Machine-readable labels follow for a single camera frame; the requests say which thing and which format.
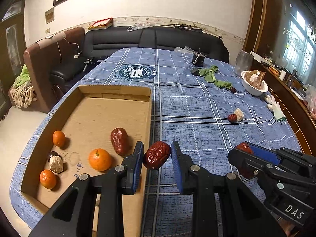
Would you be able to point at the yellow wall plaque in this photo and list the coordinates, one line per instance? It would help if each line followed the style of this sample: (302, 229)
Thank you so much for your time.
(49, 16)

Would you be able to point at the brown crumpled paper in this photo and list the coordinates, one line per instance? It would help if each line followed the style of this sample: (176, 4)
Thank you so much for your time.
(256, 79)

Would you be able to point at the dark grey small object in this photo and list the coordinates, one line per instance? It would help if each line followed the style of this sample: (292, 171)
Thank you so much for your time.
(194, 72)

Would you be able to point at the pink plastic bag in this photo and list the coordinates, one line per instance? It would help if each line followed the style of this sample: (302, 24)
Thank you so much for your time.
(311, 101)

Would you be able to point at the large orange with stem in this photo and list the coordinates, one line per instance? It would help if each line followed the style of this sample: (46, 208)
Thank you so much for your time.
(100, 160)

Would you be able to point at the dark round fruit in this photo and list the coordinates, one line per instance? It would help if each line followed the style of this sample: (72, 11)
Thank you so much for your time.
(51, 156)

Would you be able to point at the brown armchair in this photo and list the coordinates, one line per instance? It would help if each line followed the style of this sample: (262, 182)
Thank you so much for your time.
(42, 79)

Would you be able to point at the black items on sofa back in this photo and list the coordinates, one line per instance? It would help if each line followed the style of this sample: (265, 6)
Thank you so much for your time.
(185, 27)

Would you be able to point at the beige food chunk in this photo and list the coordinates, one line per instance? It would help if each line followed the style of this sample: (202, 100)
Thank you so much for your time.
(56, 165)

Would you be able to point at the red gift box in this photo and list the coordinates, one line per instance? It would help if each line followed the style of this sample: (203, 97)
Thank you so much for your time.
(100, 24)

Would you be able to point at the blue plaid tablecloth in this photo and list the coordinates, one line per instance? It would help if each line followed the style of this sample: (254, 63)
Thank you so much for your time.
(197, 128)

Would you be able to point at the dark wooden sideboard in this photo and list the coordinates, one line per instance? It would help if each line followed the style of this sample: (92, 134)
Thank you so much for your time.
(291, 98)

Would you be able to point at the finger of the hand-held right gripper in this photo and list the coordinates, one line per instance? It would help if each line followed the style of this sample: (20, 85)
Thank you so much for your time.
(266, 155)
(266, 175)

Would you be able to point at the wooden glass-panel doors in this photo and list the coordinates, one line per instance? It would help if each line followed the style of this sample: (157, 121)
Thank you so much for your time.
(12, 42)

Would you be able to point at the white cup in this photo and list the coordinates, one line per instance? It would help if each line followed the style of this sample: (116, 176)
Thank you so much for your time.
(282, 74)

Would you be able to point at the green blanket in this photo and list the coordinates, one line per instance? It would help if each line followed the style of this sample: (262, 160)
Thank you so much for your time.
(22, 76)

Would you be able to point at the white bowl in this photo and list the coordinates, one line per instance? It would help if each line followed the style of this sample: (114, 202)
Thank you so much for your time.
(251, 88)

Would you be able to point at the green leafy vegetable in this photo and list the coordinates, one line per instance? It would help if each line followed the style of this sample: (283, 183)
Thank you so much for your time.
(222, 84)
(209, 74)

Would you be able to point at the brown wooden door frame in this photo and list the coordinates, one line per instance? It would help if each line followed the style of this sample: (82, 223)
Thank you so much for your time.
(261, 17)

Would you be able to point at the small orange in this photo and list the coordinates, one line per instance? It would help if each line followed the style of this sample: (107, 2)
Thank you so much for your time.
(59, 138)

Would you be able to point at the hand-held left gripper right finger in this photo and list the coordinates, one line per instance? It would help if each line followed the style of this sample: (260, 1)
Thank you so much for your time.
(176, 167)

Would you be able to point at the crumpled clear plastic wrap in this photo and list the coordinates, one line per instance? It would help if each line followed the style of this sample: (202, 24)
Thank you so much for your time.
(184, 50)

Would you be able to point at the whitish food chunk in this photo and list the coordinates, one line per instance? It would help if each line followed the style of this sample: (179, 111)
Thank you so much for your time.
(239, 114)

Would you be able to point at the black charger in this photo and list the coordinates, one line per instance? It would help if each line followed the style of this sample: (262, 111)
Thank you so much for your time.
(78, 54)

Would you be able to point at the shallow cardboard box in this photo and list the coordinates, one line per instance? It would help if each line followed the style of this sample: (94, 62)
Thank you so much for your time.
(98, 118)

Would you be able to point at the black leather sofa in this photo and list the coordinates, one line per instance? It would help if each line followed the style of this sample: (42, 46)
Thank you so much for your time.
(118, 39)

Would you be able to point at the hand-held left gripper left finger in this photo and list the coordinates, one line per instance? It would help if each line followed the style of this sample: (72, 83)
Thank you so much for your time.
(137, 167)

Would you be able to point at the spare black gripper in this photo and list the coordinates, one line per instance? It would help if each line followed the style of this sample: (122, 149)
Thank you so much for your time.
(101, 59)
(87, 65)

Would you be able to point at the red date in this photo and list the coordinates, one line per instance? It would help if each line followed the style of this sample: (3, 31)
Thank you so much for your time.
(119, 140)
(233, 89)
(156, 155)
(244, 147)
(231, 118)

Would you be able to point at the white glove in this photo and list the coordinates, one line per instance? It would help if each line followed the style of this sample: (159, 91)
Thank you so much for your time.
(276, 108)

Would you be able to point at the small black device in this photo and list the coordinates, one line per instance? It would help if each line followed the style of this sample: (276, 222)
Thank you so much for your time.
(198, 59)

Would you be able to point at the clear plastic bag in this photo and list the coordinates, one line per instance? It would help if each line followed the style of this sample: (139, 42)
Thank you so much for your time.
(140, 26)

